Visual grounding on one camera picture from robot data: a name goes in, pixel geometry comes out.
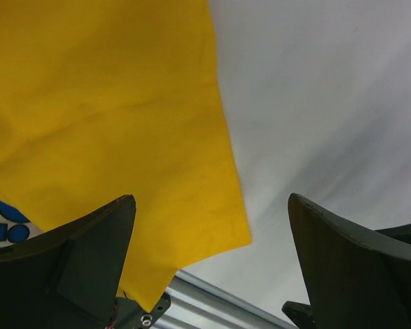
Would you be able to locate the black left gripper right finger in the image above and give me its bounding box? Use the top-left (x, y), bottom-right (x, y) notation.
top-left (288, 192), bottom-right (411, 329)

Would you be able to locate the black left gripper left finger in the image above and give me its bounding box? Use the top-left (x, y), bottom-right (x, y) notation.
top-left (0, 195), bottom-right (136, 328)

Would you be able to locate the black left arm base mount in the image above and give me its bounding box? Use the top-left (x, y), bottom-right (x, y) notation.
top-left (106, 293), bottom-right (171, 329)

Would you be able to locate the aluminium frame rail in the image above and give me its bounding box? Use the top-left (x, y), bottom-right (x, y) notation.
top-left (153, 270), bottom-right (295, 329)

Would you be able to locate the yellow cartoon print placemat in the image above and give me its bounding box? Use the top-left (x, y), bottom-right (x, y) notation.
top-left (0, 1), bottom-right (251, 310)

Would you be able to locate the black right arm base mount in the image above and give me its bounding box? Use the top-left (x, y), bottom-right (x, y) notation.
top-left (282, 219), bottom-right (411, 329)

